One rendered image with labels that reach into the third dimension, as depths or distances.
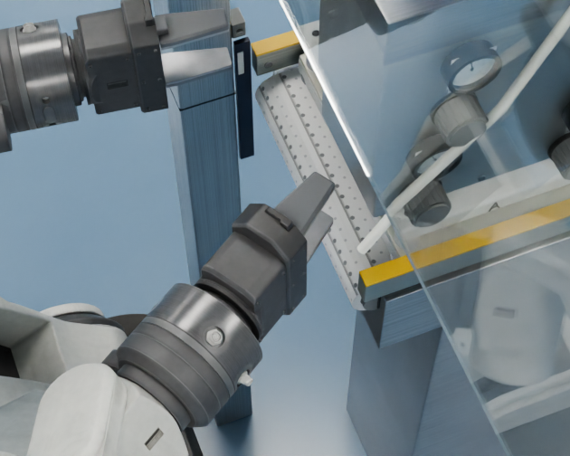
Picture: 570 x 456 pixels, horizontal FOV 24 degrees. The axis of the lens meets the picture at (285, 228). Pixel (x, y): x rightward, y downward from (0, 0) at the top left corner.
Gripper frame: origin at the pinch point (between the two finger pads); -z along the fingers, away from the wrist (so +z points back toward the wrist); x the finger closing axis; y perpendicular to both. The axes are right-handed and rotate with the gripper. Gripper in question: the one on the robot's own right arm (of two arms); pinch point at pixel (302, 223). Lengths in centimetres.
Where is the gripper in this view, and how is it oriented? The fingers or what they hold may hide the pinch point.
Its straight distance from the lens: 104.8
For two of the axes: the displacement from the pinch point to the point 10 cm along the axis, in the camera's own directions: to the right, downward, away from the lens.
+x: 0.1, 5.0, 8.6
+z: -6.0, 6.9, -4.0
